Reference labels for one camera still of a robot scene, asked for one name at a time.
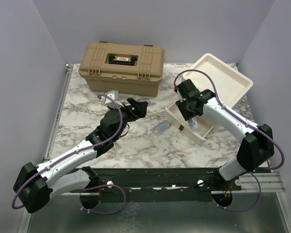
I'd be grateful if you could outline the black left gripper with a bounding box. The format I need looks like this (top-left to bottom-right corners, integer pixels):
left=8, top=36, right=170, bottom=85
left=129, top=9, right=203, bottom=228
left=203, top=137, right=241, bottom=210
left=109, top=98, right=147, bottom=141

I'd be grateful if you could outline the white bottom pull-out drawer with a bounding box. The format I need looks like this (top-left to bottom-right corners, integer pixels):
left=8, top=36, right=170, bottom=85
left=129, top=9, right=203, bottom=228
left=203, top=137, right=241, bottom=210
left=164, top=103, right=214, bottom=146

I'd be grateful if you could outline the clear blue small container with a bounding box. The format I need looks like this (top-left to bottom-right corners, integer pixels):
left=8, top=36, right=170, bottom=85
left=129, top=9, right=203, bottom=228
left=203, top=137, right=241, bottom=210
left=154, top=120, right=170, bottom=134

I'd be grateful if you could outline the white drawer organizer box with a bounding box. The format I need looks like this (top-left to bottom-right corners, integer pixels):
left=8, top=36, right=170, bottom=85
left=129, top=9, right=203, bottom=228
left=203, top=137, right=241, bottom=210
left=191, top=53, right=253, bottom=108

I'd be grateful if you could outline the white cosmetic tube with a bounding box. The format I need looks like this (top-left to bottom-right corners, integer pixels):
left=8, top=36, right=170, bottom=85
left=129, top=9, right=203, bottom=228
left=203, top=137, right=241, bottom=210
left=187, top=118, right=199, bottom=131

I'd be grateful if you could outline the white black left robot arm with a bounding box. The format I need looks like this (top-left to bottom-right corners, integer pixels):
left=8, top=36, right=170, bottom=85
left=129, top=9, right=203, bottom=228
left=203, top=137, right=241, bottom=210
left=12, top=98, right=148, bottom=214

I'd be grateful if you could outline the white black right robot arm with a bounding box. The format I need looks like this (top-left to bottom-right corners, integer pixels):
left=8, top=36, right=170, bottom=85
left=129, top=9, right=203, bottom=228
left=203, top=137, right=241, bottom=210
left=175, top=79, right=275, bottom=190

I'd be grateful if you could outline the tan plastic tool case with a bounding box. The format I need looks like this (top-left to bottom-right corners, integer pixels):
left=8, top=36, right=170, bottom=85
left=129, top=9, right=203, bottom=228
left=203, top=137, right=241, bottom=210
left=79, top=41, right=165, bottom=97

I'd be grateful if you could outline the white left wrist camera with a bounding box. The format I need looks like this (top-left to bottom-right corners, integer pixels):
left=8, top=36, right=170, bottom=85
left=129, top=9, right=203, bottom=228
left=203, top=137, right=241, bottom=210
left=103, top=90, right=123, bottom=108

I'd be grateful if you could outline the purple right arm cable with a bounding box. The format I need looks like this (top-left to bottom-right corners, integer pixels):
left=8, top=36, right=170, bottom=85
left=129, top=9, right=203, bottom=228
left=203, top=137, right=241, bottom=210
left=173, top=69, right=287, bottom=170

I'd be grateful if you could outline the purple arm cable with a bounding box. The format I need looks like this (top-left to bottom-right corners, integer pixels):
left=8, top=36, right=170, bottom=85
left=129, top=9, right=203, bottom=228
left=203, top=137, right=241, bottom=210
left=12, top=93, right=123, bottom=210
left=173, top=69, right=287, bottom=170

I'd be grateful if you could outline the black case carry handle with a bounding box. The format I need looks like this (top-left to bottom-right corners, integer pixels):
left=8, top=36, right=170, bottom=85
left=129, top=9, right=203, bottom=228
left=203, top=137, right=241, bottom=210
left=108, top=54, right=138, bottom=66

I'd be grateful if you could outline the black front mounting rail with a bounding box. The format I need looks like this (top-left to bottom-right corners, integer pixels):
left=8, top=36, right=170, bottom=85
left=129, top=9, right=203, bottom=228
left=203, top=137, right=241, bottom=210
left=73, top=167, right=241, bottom=207

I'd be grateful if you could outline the aluminium table edge rail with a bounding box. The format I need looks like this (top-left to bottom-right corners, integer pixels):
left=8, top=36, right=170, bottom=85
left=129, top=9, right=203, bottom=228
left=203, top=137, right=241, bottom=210
left=42, top=64, right=74, bottom=162

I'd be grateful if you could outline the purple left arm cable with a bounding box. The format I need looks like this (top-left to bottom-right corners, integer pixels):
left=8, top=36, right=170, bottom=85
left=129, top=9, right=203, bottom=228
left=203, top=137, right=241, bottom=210
left=12, top=93, right=123, bottom=210

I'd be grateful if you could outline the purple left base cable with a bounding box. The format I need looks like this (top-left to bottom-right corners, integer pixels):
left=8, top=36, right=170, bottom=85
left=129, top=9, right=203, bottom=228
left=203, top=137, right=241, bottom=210
left=79, top=183, right=127, bottom=215

